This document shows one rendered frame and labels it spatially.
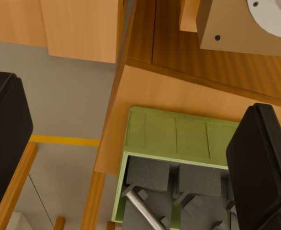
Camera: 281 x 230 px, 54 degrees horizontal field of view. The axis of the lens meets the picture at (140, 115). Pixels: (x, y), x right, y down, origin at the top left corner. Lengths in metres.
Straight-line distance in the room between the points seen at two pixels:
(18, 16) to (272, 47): 0.47
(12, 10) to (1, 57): 1.32
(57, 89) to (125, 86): 1.20
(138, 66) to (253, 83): 0.35
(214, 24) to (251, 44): 0.08
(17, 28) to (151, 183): 0.56
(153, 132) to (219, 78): 0.24
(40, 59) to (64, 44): 1.23
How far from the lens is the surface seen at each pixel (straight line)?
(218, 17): 0.47
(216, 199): 0.98
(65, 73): 1.82
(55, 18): 0.56
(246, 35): 0.50
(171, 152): 0.71
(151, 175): 0.89
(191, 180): 0.91
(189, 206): 0.93
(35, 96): 2.03
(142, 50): 0.78
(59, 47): 0.59
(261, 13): 0.48
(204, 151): 0.75
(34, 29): 0.61
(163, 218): 0.88
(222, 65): 0.88
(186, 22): 0.58
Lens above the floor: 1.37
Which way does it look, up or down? 45 degrees down
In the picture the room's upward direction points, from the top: 174 degrees counter-clockwise
